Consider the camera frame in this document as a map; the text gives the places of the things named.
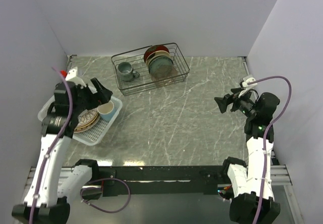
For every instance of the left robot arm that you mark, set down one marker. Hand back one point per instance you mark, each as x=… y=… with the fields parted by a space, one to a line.
x=46 y=200

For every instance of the clear pink glass plate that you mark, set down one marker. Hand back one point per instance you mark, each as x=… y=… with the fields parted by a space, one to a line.
x=163 y=73

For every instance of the black wire dish rack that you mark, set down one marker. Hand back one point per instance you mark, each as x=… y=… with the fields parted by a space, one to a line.
x=144 y=82

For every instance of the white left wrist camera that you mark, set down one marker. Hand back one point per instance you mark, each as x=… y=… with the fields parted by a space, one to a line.
x=74 y=77

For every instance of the light blue mug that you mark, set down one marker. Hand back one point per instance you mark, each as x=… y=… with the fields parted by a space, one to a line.
x=106 y=111

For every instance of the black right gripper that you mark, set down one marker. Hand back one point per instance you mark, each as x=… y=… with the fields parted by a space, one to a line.
x=223 y=102

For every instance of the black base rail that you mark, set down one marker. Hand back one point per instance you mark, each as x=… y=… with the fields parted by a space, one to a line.
x=121 y=180

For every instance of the grey green mug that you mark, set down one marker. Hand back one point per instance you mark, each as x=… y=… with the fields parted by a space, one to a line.
x=126 y=72

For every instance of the white bottom plate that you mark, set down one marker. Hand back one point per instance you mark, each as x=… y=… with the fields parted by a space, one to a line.
x=86 y=119

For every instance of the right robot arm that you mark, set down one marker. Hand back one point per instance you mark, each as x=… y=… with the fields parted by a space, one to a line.
x=251 y=194

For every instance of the white plastic bin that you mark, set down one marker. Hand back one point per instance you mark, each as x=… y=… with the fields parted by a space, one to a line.
x=94 y=135

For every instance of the orange bear plate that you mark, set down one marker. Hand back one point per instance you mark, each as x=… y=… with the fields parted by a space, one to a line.
x=91 y=125

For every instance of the teal plate in rack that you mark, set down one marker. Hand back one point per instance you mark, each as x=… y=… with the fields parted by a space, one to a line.
x=159 y=62

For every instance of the red plate in rack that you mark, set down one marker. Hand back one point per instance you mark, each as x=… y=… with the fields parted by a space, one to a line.
x=155 y=50

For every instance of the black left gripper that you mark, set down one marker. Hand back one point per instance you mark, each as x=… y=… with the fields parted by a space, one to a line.
x=102 y=95

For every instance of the cream plate in rack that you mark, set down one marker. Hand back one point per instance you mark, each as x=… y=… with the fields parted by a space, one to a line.
x=155 y=55

